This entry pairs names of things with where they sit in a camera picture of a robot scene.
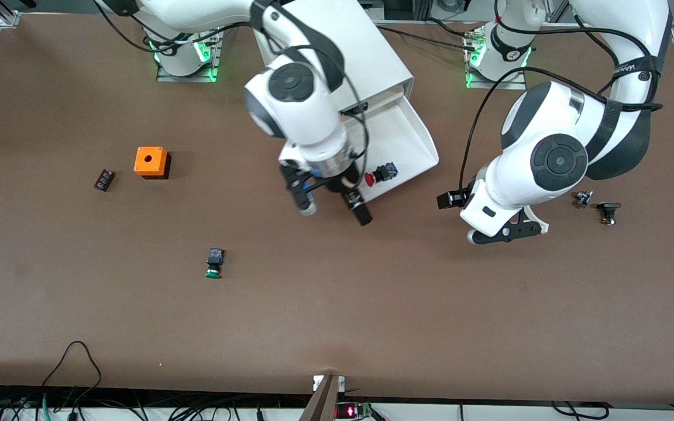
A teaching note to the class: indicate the green mushroom push button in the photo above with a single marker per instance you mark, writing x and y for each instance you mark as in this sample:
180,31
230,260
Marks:
215,263

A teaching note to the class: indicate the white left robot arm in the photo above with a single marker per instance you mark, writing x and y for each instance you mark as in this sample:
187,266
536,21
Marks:
524,193

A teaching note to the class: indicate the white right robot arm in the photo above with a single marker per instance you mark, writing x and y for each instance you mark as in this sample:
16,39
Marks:
308,123

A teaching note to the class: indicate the grey metal camera post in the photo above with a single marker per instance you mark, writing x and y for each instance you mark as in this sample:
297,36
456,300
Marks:
322,403

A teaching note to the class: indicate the small black brass part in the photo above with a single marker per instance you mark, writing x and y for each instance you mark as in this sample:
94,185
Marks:
609,211

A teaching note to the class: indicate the small grey metal part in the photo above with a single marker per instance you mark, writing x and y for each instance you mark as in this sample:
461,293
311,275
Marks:
583,199

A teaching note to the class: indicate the red mushroom push button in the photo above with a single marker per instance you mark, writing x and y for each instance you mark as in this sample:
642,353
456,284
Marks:
381,174

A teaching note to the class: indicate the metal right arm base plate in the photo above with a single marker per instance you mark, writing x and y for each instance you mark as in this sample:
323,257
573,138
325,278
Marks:
188,78

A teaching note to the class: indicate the white curved plastic piece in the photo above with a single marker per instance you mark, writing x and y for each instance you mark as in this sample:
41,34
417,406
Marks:
542,225

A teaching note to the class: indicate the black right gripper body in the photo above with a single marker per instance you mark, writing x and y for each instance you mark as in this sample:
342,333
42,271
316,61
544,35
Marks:
337,185

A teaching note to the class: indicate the small dark contact block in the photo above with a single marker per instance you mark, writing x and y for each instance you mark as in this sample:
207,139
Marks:
105,180

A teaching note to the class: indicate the small red display device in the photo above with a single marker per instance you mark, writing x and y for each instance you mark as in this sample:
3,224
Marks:
350,411

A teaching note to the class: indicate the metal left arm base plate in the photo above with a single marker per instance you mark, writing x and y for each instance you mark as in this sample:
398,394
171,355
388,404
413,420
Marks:
498,85

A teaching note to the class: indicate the small black drawer clip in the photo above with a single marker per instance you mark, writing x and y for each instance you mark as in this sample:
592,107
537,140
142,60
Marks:
358,108

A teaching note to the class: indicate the orange push button box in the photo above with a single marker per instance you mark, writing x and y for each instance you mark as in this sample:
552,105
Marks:
150,159

